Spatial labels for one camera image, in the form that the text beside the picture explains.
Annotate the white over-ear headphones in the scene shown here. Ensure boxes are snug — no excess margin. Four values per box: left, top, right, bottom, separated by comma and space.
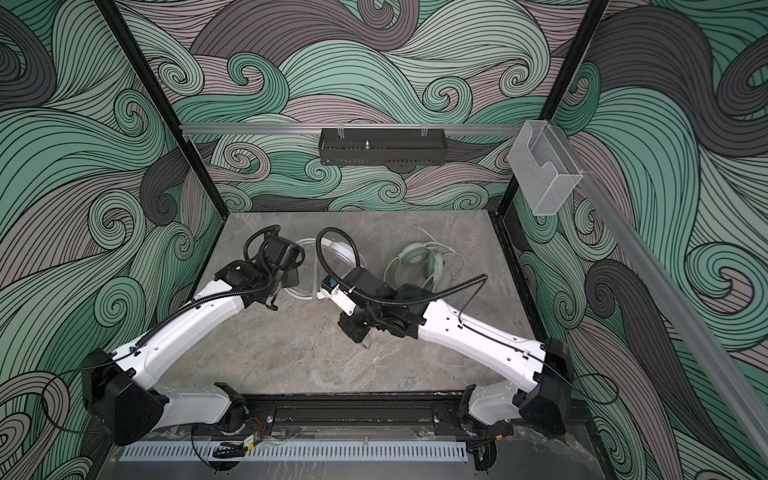
283, 237, 361, 302

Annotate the green over-ear headphones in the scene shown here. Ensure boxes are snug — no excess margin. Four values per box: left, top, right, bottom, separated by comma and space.
384, 242, 454, 289

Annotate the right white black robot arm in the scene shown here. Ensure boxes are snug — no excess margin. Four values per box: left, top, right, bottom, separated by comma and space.
319, 267, 575, 435

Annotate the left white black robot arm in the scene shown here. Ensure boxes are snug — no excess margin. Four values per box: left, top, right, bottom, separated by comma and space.
80, 225, 306, 446

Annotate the left black corrugated cable hose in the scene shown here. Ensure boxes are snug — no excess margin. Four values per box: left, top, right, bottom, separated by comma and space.
133, 224, 283, 350

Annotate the black corrugated cable hose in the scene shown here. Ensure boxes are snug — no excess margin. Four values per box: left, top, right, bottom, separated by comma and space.
133, 224, 283, 350
315, 226, 490, 307

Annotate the right black corrugated cable hose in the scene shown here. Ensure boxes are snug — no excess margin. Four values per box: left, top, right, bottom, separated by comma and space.
315, 226, 490, 307

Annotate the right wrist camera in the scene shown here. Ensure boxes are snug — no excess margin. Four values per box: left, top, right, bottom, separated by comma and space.
316, 276, 356, 316

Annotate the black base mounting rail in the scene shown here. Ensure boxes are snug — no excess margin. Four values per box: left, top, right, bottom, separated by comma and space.
119, 392, 541, 438

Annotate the black perforated wall tray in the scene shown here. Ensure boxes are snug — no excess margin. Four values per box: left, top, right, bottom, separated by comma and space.
318, 127, 448, 172

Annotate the white slotted cable duct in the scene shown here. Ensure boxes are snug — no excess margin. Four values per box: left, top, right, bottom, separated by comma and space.
119, 440, 469, 463

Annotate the clear plastic wall bin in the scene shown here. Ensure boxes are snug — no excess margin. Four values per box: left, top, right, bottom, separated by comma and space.
507, 120, 583, 217

